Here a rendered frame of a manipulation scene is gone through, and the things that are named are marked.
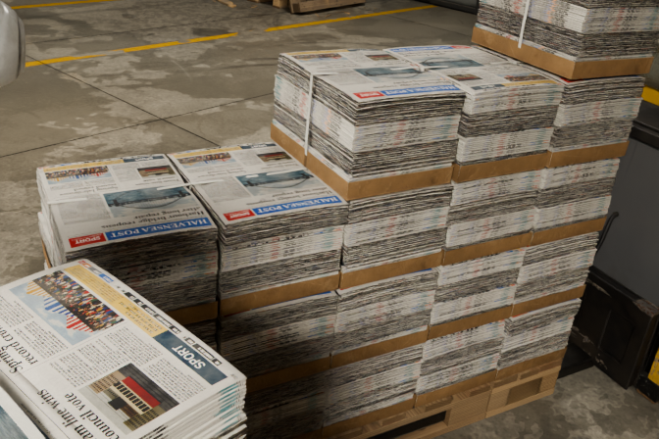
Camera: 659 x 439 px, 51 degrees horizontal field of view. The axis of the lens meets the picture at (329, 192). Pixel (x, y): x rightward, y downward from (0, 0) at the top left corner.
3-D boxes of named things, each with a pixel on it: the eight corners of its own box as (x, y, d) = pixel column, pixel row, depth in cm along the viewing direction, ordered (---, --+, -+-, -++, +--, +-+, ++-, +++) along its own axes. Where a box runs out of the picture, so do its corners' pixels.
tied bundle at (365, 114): (268, 140, 177) (274, 50, 167) (365, 128, 191) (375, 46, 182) (344, 204, 148) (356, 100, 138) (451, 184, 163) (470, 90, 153)
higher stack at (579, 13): (412, 345, 241) (482, -43, 186) (479, 326, 255) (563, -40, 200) (484, 420, 211) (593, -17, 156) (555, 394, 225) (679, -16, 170)
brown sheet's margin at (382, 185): (269, 137, 177) (270, 121, 175) (364, 126, 191) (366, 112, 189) (345, 201, 148) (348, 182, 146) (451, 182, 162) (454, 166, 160)
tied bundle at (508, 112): (368, 129, 191) (378, 46, 181) (451, 120, 205) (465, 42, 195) (455, 186, 162) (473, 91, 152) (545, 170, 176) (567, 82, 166)
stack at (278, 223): (59, 447, 187) (31, 164, 151) (414, 345, 242) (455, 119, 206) (89, 567, 157) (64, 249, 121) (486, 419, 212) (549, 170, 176)
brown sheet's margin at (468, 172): (370, 126, 191) (372, 112, 189) (451, 118, 205) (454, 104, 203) (457, 183, 162) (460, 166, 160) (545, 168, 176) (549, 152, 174)
